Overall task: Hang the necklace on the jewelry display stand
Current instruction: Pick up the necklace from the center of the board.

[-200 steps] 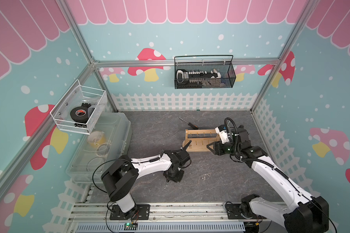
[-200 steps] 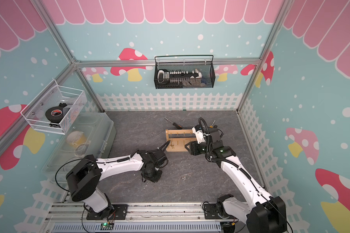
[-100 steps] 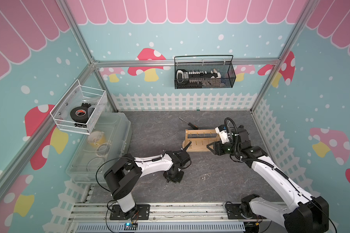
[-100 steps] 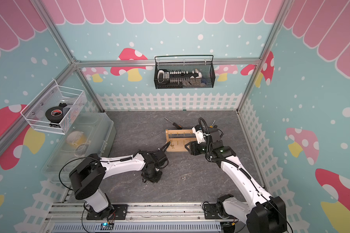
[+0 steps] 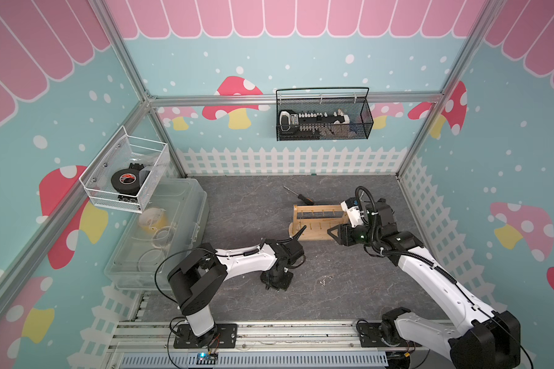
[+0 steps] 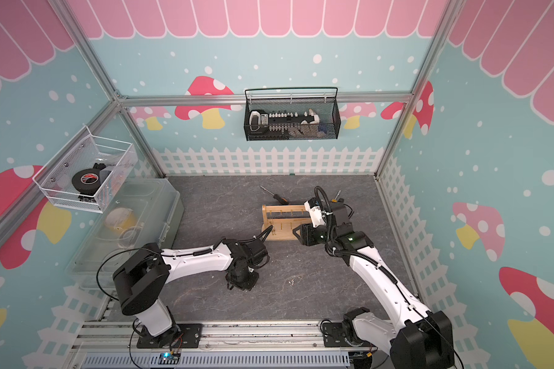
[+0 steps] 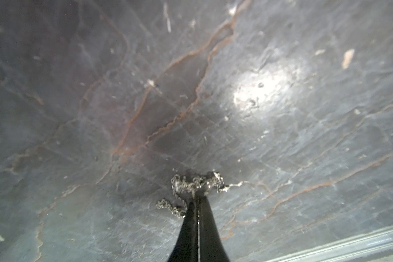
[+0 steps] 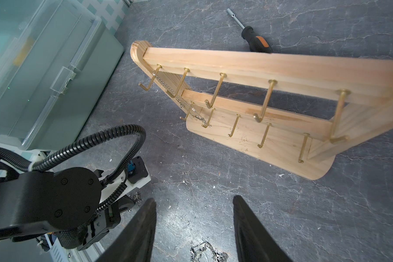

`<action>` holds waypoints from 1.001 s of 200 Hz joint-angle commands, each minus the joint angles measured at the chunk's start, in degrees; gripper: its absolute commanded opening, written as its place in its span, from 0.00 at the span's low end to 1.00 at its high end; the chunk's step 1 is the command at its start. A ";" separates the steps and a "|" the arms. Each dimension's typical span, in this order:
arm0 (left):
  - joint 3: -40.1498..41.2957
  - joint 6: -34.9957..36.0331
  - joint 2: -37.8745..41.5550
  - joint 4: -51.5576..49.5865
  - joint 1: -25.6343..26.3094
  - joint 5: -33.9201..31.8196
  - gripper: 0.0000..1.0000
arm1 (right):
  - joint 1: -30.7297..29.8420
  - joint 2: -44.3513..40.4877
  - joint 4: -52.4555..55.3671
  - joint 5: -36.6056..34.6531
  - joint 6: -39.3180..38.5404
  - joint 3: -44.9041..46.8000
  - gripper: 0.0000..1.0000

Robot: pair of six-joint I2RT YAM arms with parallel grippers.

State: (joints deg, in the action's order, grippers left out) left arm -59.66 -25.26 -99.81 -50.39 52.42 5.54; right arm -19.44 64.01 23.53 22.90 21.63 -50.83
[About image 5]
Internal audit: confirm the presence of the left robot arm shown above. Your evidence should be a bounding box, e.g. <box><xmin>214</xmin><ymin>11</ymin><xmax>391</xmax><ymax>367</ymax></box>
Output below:
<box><xmin>166</xmin><ymin>227</ymin><xmax>306</xmax><ymax>347</ymax></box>

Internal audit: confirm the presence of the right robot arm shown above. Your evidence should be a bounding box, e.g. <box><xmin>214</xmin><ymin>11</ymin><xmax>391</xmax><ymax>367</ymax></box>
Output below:
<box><xmin>328</xmin><ymin>186</ymin><xmax>526</xmax><ymax>368</ymax></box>

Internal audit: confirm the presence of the wooden jewelry display stand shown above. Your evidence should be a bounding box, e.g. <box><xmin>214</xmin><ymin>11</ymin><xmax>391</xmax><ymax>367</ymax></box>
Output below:
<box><xmin>289</xmin><ymin>204</ymin><xmax>349</xmax><ymax>241</ymax></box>

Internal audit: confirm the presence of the orange black nut driver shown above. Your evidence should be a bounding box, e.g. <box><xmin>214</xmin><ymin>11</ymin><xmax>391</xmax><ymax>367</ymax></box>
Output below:
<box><xmin>283</xmin><ymin>185</ymin><xmax>315</xmax><ymax>206</ymax></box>

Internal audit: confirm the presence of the socket set in holder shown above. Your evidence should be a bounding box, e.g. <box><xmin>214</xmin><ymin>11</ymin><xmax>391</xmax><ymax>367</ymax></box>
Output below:
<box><xmin>276</xmin><ymin>110</ymin><xmax>350</xmax><ymax>140</ymax></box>

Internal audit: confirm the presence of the clear plastic storage box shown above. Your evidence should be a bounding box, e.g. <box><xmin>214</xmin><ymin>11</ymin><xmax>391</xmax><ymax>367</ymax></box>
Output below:
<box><xmin>104</xmin><ymin>178</ymin><xmax>209</xmax><ymax>292</ymax></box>

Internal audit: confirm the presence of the green lit circuit board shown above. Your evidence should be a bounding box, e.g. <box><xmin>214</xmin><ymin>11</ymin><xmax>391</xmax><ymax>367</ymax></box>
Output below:
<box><xmin>196</xmin><ymin>351</ymin><xmax>219</xmax><ymax>365</ymax></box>

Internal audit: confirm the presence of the yellow tape roll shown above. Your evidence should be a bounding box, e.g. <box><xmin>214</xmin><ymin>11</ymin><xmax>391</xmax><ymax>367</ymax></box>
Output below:
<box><xmin>138</xmin><ymin>208</ymin><xmax>169</xmax><ymax>235</ymax></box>

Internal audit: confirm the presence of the black tape roll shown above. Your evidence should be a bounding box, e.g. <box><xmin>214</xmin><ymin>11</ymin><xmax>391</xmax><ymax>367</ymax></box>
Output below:
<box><xmin>111</xmin><ymin>169</ymin><xmax>141</xmax><ymax>196</ymax></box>

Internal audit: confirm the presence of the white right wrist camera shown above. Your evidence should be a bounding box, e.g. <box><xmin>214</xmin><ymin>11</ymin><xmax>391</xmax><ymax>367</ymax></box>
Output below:
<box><xmin>340</xmin><ymin>197</ymin><xmax>366</xmax><ymax>228</ymax></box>

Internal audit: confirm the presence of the black mesh wall basket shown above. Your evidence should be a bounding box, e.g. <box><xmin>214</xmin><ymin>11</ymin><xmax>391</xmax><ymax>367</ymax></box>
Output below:
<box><xmin>275</xmin><ymin>87</ymin><xmax>374</xmax><ymax>141</ymax></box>

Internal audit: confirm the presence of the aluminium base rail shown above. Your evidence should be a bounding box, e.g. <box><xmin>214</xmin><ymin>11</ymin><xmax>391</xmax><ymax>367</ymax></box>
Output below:
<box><xmin>105</xmin><ymin>320</ymin><xmax>490</xmax><ymax>369</ymax></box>

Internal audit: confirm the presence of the white wire wall basket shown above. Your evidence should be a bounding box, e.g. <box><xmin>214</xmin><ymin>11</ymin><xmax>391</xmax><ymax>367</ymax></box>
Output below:
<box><xmin>79</xmin><ymin>127</ymin><xmax>170</xmax><ymax>214</ymax></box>

